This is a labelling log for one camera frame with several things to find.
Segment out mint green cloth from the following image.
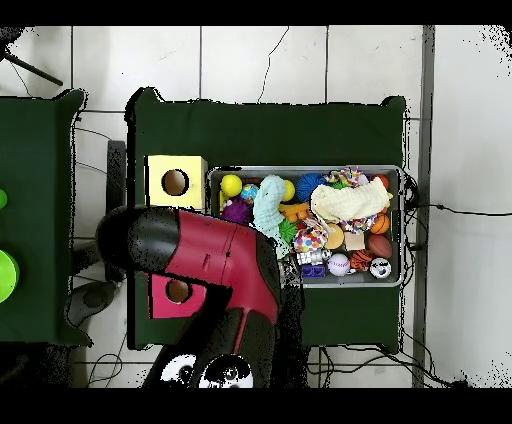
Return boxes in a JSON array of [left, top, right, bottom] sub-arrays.
[[251, 174, 294, 259]]

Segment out wooden box with three holes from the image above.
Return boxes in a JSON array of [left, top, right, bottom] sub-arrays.
[[144, 154, 211, 320]]

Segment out shallow metal mesh bin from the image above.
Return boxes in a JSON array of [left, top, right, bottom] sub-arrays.
[[207, 165, 405, 289]]

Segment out purple spiky ball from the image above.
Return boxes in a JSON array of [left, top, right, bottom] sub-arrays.
[[219, 197, 253, 226]]

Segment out globe print ball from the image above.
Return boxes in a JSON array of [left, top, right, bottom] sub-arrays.
[[240, 183, 259, 206]]

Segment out yellow smooth ball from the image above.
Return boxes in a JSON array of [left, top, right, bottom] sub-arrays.
[[218, 173, 244, 198]]

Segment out orange plastic block toy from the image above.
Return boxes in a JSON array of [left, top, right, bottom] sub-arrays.
[[279, 202, 312, 224]]

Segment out tan foam ball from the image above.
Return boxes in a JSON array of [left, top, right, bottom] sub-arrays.
[[324, 223, 345, 250]]

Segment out cream yellow cloth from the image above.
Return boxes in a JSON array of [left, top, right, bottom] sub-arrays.
[[310, 177, 394, 224]]

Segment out small orange basketball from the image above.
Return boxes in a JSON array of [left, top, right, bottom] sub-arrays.
[[369, 213, 391, 236]]

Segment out silver topped drink can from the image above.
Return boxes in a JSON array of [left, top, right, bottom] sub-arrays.
[[368, 257, 392, 280]]

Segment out dark green side table cloth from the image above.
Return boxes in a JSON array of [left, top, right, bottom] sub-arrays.
[[0, 89, 94, 347]]

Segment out large bright green cup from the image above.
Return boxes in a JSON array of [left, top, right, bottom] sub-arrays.
[[0, 249, 20, 304]]

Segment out black tripod leg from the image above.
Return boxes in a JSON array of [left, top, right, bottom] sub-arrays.
[[0, 47, 64, 87]]

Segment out green stringy koosh ball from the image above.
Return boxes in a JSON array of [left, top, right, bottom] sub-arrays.
[[278, 219, 299, 245]]

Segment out blue stringy koosh ball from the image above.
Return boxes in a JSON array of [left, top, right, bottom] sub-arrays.
[[295, 172, 327, 204]]

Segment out black floor cable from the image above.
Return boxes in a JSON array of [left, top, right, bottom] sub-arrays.
[[403, 202, 512, 217]]

